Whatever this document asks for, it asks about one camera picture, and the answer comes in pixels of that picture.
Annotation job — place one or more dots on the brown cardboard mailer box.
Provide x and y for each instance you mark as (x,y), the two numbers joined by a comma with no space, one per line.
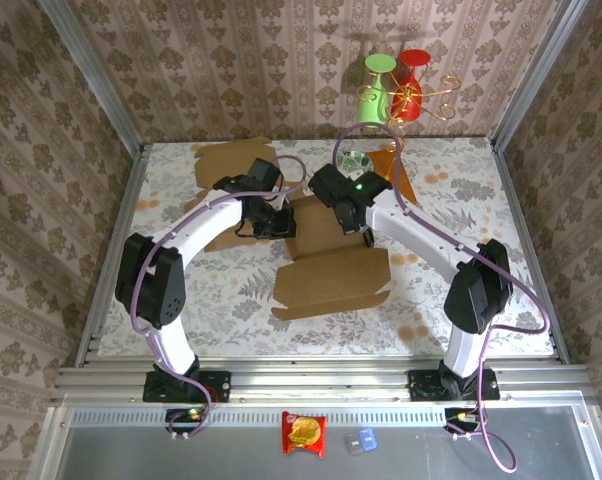
(331,280)
(226,160)

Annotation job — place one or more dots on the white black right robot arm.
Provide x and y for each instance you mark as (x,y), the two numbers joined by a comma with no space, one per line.
(476,295)

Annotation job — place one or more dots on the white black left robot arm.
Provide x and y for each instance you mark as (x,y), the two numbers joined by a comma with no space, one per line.
(156,280)

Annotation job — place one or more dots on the green leaf pattern bowl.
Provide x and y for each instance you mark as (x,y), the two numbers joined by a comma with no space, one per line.
(353,160)

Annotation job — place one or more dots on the orange wooden board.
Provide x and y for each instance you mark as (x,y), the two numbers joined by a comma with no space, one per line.
(383,162)

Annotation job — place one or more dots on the green plastic wine glass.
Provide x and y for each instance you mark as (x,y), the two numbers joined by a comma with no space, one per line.
(373,107)

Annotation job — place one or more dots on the floral tablecloth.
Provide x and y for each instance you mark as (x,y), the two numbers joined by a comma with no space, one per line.
(231,340)

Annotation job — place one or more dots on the red plastic wine glass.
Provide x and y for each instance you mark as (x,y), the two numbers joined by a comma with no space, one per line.
(412,57)

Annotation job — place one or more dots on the small blue packet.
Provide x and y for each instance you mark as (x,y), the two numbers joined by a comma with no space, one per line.
(368,439)

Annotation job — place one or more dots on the small right circuit board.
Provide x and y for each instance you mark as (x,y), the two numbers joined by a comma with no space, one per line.
(463,416)

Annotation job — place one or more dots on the small circuit board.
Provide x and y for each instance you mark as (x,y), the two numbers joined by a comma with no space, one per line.
(463,416)
(186,415)

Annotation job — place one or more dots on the red snack packet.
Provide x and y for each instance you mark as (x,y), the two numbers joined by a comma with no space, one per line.
(303,434)

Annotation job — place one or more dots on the small grey packet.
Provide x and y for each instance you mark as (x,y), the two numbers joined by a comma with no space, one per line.
(353,445)

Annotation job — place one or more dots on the small left circuit board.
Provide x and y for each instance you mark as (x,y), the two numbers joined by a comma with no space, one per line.
(186,415)

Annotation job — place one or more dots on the grey metal plate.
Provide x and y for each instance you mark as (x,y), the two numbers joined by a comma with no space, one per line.
(181,460)

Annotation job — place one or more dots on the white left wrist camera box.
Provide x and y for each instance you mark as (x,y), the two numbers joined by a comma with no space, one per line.
(278,201)

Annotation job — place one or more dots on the aluminium side rail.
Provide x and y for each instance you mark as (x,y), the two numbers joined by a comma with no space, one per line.
(123,225)
(518,210)

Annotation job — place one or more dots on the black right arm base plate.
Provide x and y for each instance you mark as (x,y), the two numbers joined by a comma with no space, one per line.
(415,380)

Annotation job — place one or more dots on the aluminium mounting rail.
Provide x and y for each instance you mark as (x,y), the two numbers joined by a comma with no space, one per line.
(321,380)

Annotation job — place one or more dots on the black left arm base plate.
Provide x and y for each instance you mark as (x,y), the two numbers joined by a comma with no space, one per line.
(221,385)

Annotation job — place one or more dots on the aluminium corner post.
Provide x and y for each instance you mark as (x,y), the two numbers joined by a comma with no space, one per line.
(536,70)
(96,75)

